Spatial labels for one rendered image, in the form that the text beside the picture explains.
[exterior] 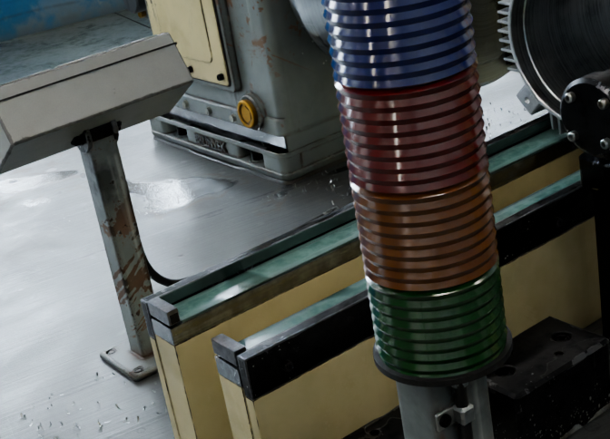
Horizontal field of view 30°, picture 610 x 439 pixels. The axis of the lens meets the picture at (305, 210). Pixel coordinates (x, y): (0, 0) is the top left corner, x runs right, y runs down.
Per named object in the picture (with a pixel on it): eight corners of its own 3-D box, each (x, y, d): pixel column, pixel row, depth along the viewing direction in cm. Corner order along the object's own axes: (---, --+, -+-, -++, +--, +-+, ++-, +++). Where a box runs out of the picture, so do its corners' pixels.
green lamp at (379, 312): (445, 304, 56) (434, 221, 54) (536, 342, 51) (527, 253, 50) (351, 355, 53) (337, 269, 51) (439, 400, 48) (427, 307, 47)
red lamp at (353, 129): (422, 133, 53) (409, 40, 51) (518, 158, 48) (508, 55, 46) (321, 178, 50) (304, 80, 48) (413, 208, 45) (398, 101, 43)
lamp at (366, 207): (434, 221, 54) (422, 133, 53) (527, 253, 50) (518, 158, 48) (337, 269, 51) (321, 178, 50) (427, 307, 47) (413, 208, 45)
